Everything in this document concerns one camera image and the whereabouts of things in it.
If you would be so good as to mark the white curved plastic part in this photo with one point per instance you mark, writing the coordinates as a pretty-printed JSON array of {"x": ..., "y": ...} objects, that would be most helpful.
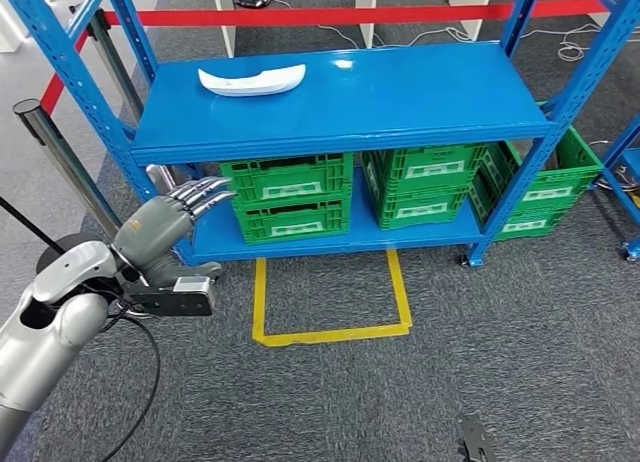
[{"x": 252, "y": 81}]

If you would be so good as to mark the red barrier belt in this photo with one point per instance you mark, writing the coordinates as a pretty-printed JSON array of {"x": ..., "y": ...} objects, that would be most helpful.
[{"x": 324, "y": 15}]

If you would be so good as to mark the chrome stanchion base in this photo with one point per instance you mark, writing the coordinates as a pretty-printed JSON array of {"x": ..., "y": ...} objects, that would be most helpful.
[{"x": 612, "y": 184}]

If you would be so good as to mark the blue neighbouring rack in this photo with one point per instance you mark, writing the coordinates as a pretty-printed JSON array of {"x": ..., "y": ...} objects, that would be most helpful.
[{"x": 617, "y": 148}]

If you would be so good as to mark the chrome stanchion post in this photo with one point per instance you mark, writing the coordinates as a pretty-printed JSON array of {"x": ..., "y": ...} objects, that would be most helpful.
[
  {"x": 65, "y": 161},
  {"x": 112, "y": 65}
]

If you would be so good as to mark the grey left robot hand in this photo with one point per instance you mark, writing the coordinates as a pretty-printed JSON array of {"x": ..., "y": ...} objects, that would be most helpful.
[{"x": 150, "y": 234}]

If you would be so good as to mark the blue metal shelf rack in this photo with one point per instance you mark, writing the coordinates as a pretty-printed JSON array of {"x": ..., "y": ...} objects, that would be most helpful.
[{"x": 340, "y": 94}]

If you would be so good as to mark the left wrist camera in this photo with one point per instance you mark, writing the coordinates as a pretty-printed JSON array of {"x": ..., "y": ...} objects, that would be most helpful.
[{"x": 190, "y": 303}]

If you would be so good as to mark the black stanchion post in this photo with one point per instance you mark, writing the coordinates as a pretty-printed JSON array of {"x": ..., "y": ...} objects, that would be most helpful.
[{"x": 65, "y": 242}]

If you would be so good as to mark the green plastic crate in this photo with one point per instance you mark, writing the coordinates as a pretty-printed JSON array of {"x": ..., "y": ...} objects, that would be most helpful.
[
  {"x": 285, "y": 174},
  {"x": 580, "y": 167},
  {"x": 550, "y": 222},
  {"x": 385, "y": 214},
  {"x": 290, "y": 217},
  {"x": 390, "y": 174}
]

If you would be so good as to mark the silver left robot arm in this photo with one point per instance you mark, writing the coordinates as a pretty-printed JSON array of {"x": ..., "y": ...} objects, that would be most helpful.
[{"x": 45, "y": 346}]

